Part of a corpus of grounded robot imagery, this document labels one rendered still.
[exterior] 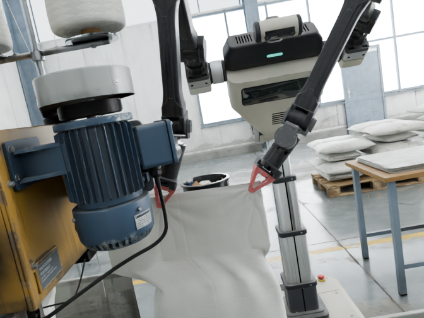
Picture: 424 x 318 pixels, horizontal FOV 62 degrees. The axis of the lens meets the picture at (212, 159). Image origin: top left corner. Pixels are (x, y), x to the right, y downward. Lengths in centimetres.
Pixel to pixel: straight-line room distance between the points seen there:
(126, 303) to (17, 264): 92
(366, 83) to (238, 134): 339
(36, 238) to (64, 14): 45
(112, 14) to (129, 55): 849
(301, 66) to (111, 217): 98
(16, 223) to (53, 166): 11
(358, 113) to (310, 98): 870
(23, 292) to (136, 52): 875
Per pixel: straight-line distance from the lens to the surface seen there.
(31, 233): 73
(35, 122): 978
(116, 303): 158
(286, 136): 93
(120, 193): 68
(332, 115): 953
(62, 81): 65
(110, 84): 65
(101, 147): 66
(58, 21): 85
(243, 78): 137
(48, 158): 70
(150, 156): 70
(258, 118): 148
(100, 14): 83
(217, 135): 905
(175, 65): 95
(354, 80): 966
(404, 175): 227
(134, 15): 949
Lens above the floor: 131
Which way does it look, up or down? 8 degrees down
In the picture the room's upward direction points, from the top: 10 degrees counter-clockwise
